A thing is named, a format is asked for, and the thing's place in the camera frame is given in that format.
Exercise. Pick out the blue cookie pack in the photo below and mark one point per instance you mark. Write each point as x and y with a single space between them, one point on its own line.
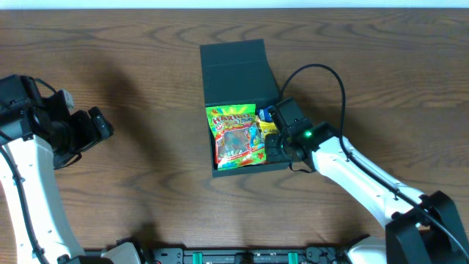
264 114

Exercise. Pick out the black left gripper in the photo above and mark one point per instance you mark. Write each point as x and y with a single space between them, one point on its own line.
85 127

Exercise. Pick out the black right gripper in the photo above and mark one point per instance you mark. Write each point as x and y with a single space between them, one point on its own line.
274 155

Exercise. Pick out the green Haribo candy bag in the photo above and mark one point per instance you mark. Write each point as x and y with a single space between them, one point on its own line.
238 142

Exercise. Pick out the yellow red snack packet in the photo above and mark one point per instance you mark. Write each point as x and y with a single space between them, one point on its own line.
265 128

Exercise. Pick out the black gift box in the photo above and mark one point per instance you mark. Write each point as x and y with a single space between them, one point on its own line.
237 73

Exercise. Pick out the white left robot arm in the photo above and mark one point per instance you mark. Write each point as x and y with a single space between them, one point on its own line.
42 231

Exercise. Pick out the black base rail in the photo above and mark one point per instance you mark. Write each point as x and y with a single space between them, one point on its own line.
181 254

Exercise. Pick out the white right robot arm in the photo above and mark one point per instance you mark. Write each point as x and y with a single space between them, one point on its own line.
419 228

